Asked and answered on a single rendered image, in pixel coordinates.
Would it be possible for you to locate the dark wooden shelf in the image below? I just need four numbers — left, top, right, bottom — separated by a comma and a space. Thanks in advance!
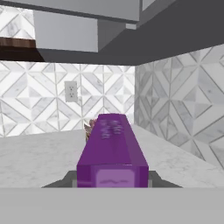
0, 36, 46, 62

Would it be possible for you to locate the open grey cabinet door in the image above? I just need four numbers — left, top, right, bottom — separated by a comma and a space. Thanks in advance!
32, 10, 99, 53

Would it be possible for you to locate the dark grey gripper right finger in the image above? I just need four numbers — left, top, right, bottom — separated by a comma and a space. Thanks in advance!
147, 171, 184, 189

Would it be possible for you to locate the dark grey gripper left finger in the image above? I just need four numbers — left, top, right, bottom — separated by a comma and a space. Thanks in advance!
41, 171, 79, 189

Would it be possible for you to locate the grey wall cabinet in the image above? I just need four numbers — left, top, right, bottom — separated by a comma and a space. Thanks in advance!
0, 0, 224, 67

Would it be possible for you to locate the purple cereal box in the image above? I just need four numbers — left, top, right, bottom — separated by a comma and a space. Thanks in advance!
76, 113, 150, 189

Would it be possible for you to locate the small pink and brown object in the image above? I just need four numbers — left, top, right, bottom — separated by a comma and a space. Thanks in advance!
83, 118, 96, 142

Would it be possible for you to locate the white wall socket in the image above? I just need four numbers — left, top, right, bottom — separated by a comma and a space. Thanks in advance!
64, 80, 79, 103

